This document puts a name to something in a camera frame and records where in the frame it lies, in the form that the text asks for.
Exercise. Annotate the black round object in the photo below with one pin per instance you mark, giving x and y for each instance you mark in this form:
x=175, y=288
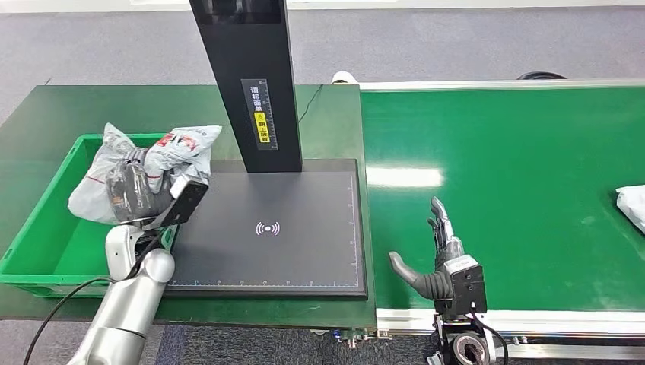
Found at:
x=541, y=76

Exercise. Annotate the green plastic crate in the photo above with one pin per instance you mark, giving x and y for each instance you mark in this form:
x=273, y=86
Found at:
x=50, y=252

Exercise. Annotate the white round object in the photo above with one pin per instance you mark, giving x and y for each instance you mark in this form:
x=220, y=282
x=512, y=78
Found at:
x=344, y=77

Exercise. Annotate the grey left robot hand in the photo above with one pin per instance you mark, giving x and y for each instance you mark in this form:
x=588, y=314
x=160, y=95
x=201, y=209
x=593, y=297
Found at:
x=131, y=191

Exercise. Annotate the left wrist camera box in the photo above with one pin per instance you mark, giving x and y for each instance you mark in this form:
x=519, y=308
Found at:
x=186, y=199

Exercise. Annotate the metal connector cluster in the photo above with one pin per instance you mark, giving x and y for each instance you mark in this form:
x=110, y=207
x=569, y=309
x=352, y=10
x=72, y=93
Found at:
x=353, y=336

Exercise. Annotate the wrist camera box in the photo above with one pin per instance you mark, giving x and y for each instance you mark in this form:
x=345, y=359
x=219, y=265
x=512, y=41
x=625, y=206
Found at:
x=186, y=199
x=466, y=287

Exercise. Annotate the green conveyor belt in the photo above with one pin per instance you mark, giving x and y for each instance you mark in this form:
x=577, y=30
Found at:
x=504, y=141

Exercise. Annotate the grey parcel bag red print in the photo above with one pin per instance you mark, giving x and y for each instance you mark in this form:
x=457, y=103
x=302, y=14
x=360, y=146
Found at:
x=186, y=146

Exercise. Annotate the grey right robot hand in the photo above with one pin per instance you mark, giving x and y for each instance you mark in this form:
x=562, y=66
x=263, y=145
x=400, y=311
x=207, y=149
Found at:
x=431, y=287

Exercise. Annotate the aluminium conveyor frame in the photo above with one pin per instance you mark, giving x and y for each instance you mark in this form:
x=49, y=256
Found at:
x=579, y=322

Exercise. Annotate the black scanner column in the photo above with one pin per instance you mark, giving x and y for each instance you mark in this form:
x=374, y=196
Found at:
x=242, y=55

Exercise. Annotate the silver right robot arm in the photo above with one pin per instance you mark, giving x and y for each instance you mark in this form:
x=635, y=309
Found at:
x=466, y=347

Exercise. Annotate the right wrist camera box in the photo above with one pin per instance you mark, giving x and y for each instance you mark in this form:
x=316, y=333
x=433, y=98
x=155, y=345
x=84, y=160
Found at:
x=466, y=287

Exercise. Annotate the black scanner base plate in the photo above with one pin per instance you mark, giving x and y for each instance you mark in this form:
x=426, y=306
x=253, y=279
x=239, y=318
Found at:
x=302, y=237

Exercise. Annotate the black yellow column label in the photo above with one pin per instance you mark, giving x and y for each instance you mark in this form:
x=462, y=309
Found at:
x=260, y=116

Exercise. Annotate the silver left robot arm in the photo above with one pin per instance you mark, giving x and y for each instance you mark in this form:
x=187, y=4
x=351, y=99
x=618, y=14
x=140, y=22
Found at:
x=126, y=307

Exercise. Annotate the plain white parcel bag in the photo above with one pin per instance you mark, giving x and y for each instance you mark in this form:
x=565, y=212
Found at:
x=634, y=206

